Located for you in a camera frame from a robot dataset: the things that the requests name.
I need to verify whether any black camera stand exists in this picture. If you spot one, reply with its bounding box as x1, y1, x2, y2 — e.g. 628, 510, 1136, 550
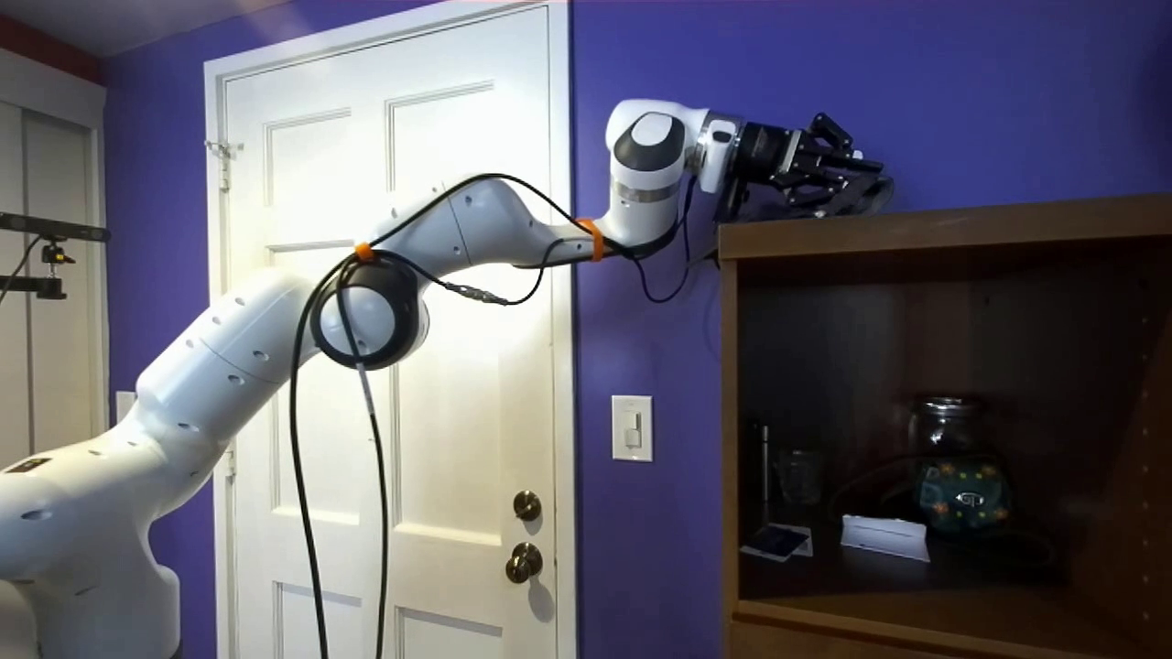
0, 207, 115, 304

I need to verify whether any decorated glass jar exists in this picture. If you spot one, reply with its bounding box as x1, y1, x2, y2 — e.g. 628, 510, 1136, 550
910, 393, 1017, 543

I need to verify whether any clear drinking glass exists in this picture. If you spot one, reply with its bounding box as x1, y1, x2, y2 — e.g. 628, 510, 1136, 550
773, 442, 829, 517

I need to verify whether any white panel door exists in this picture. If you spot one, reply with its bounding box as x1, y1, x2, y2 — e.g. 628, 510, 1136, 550
198, 0, 582, 659
217, 11, 561, 659

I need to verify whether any brown wooden cabinet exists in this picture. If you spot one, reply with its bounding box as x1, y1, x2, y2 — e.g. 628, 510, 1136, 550
710, 194, 1172, 659

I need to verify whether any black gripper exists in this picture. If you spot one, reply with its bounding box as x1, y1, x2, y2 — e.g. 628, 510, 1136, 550
731, 108, 897, 220

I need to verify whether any small dark flat box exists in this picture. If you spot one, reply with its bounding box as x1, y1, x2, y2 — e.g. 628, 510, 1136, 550
735, 521, 818, 569

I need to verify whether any white closet door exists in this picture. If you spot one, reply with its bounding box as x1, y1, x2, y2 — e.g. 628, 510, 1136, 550
0, 100, 110, 462

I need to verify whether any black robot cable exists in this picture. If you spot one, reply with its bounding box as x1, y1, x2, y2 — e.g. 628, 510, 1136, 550
281, 167, 704, 659

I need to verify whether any white paper card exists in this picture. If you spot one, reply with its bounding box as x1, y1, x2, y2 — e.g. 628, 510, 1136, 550
838, 510, 933, 569

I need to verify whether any dark round door knob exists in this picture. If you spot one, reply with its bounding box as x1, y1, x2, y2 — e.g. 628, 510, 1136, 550
502, 538, 550, 587

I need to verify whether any small metal door hook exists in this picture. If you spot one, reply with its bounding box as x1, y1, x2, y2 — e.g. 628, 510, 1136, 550
206, 134, 246, 196

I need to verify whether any white light switch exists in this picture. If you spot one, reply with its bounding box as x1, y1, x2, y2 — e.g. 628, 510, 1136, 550
610, 393, 657, 467

